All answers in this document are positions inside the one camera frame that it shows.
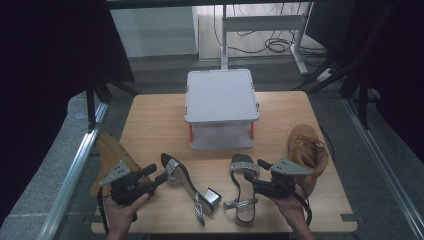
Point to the aluminium rail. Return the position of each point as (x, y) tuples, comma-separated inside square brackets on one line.
[(383, 166), (73, 176)]

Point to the black silver heeled sandal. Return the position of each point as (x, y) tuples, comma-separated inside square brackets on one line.
[(186, 181), (245, 196)]

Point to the grey two-tier shoe rack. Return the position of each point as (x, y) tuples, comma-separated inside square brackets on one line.
[(220, 96)]

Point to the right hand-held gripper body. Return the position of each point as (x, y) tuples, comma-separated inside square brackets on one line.
[(278, 186)]

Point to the black stand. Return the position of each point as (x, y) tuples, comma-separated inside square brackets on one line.
[(361, 100), (91, 103)]

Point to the dark curtain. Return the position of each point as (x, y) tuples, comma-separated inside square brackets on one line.
[(400, 66), (50, 66)]

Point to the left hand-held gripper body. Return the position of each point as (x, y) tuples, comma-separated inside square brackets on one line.
[(125, 190)]

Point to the tan suede boot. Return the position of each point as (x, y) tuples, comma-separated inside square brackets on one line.
[(111, 153), (305, 146)]

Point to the white power strip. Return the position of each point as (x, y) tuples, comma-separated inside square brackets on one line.
[(325, 75)]

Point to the person's left hand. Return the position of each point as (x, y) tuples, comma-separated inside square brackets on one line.
[(121, 215)]

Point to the person's right hand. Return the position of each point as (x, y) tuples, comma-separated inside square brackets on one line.
[(293, 208)]

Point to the white metal desk frame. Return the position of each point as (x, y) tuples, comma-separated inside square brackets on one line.
[(263, 23)]

